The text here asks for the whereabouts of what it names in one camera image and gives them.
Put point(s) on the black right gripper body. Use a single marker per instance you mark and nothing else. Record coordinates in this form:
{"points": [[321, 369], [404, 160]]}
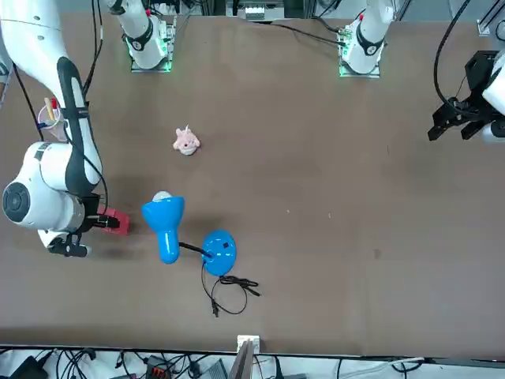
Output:
{"points": [[90, 205]]}

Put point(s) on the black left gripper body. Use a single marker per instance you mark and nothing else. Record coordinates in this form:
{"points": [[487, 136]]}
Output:
{"points": [[479, 75]]}

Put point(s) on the red foam block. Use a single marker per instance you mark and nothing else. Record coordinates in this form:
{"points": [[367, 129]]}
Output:
{"points": [[122, 225]]}

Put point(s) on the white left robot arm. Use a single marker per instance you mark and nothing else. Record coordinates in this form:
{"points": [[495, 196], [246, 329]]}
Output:
{"points": [[369, 39]]}

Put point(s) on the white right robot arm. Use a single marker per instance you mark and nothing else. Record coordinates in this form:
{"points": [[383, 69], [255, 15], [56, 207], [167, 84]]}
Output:
{"points": [[43, 169]]}

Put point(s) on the grey upright panel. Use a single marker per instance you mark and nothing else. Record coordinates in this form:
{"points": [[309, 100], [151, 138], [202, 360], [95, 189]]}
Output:
{"points": [[240, 363]]}

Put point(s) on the blue desk lamp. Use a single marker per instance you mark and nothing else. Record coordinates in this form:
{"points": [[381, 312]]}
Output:
{"points": [[165, 221]]}

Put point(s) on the clear plastic cup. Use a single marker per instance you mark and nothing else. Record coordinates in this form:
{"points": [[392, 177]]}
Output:
{"points": [[53, 132]]}

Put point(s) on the blue-capped marker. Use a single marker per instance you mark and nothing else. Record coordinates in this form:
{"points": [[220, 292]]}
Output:
{"points": [[42, 125]]}

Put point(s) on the yellow marker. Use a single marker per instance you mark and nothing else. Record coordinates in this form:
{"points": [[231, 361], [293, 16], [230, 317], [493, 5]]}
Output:
{"points": [[49, 109]]}

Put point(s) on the red marker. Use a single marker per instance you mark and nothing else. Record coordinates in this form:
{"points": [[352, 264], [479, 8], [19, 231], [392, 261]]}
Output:
{"points": [[54, 104]]}

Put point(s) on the pink plush toy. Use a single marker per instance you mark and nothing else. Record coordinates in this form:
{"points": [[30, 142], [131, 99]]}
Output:
{"points": [[185, 142]]}

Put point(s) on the red and black device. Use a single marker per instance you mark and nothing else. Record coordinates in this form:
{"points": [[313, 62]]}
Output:
{"points": [[159, 371]]}

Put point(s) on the black power adapter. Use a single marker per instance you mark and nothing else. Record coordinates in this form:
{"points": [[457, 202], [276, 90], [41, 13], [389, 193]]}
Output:
{"points": [[27, 369]]}

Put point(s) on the small white box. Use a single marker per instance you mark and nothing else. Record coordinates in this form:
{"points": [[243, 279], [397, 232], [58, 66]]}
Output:
{"points": [[254, 340]]}

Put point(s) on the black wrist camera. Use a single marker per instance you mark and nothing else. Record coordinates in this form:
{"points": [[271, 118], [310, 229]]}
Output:
{"points": [[73, 249]]}

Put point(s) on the aluminium profile rail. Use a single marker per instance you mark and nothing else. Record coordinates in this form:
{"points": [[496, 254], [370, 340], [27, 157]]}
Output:
{"points": [[483, 25]]}

